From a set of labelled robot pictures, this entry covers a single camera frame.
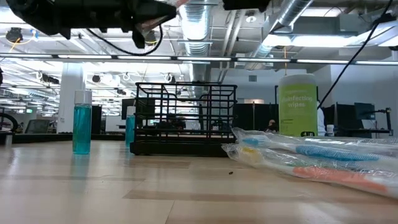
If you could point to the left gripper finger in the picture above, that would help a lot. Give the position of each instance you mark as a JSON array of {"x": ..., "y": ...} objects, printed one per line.
[{"x": 155, "y": 14}]

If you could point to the teal mouthwash bottle white cap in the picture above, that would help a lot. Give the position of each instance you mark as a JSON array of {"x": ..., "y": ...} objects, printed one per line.
[
  {"x": 82, "y": 130},
  {"x": 129, "y": 130}
]

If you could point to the orange toothbrush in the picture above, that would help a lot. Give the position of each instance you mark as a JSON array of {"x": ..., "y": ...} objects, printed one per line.
[{"x": 339, "y": 175}]

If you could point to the black monitor on arm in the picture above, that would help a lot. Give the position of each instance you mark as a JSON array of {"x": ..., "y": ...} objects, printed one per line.
[{"x": 364, "y": 111}]

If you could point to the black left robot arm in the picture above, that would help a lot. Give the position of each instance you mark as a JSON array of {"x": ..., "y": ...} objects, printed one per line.
[{"x": 31, "y": 15}]

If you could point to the white pillar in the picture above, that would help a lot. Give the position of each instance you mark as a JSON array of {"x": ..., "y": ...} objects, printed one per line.
[{"x": 65, "y": 93}]

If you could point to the black ceiling spotlight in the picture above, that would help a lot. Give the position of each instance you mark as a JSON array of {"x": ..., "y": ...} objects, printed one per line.
[{"x": 14, "y": 34}]

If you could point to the dark background monitor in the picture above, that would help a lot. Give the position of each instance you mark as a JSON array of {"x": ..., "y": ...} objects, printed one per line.
[{"x": 146, "y": 109}]

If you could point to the black cabinet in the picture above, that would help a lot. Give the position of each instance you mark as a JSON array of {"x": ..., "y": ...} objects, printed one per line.
[{"x": 97, "y": 119}]

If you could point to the black partition panel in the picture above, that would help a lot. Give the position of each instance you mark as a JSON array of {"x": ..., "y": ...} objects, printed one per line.
[{"x": 255, "y": 116}]

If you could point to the green disinfecting wipes canister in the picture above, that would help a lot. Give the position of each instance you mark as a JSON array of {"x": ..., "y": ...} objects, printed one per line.
[{"x": 298, "y": 105}]

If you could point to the person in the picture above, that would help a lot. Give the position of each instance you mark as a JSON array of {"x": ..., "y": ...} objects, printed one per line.
[
  {"x": 272, "y": 126},
  {"x": 321, "y": 121}
]

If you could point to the grey mesh chair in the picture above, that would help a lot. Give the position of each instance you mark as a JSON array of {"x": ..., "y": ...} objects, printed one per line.
[{"x": 37, "y": 126}]

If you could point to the small white jar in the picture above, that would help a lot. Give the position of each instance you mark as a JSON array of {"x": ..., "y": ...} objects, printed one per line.
[{"x": 330, "y": 130}]

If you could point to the black background desk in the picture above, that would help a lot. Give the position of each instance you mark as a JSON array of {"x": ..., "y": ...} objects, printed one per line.
[{"x": 357, "y": 133}]

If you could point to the blue toothbrush in clear wrapper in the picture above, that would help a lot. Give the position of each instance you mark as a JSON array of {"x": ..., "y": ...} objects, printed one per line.
[{"x": 335, "y": 153}]

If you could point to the silver ceiling duct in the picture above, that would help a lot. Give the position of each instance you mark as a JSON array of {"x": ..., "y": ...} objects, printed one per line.
[{"x": 195, "y": 31}]

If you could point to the black aluminium table frame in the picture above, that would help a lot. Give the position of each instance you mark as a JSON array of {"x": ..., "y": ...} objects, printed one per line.
[{"x": 46, "y": 138}]

